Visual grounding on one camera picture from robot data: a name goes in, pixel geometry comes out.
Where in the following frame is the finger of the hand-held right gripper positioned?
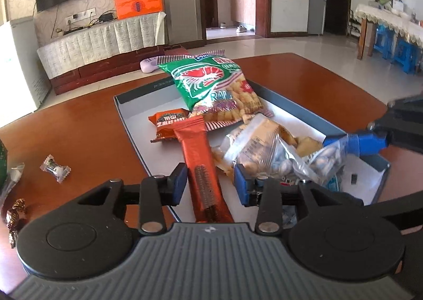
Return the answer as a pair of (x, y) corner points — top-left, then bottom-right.
(362, 184), (423, 235)
(322, 93), (423, 157)

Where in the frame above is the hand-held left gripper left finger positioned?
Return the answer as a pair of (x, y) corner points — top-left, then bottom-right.
(74, 163), (189, 235)

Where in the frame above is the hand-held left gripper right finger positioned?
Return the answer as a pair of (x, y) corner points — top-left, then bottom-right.
(233, 163), (364, 235)

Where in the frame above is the long orange snack bar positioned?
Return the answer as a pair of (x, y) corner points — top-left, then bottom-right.
(172, 118), (235, 223)

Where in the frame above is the clear bag of candies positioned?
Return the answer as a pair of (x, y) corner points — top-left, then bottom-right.
(236, 140), (347, 193)

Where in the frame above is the clear biscuit bag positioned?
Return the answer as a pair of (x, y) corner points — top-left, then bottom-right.
(211, 113), (326, 178)

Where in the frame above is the small orange snack packet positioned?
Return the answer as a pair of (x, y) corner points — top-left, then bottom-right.
(148, 108), (191, 143)

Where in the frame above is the white box with grey rim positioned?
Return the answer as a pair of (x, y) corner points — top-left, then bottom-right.
(113, 72), (391, 223)

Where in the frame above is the green shrimp cracker bag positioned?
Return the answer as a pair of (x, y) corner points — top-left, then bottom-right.
(157, 50), (275, 130)
(0, 140), (8, 188)

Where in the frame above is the small clear candy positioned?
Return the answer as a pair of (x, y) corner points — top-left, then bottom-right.
(40, 154), (72, 184)

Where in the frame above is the brown foil candy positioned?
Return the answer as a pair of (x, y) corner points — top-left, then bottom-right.
(6, 198), (29, 225)
(8, 229), (21, 249)

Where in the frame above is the small clear zip bag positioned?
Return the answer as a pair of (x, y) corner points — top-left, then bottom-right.
(0, 163), (25, 208)

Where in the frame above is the blue plastic stool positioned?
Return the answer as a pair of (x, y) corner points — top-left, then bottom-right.
(373, 24), (395, 59)
(392, 37), (420, 74)

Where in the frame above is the purple detergent bottle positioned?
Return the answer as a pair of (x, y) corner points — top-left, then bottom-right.
(140, 56), (166, 73)

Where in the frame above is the lace tablecloth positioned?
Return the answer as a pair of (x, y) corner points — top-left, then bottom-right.
(354, 3), (423, 48)

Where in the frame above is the pink mat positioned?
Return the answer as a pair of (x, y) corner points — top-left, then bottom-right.
(163, 47), (195, 59)

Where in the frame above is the dark wooden television cabinet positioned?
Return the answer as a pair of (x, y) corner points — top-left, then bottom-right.
(49, 44), (189, 96)

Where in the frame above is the white cloth cover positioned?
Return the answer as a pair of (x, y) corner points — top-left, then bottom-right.
(36, 12), (166, 79)

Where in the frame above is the wooden kitchen cabinet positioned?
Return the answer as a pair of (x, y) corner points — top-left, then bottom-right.
(229, 0), (256, 31)

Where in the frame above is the white chest freezer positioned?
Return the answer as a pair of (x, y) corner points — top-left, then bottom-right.
(0, 17), (52, 129)

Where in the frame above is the white wall socket strip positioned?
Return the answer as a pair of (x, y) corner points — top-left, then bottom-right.
(65, 8), (96, 23)

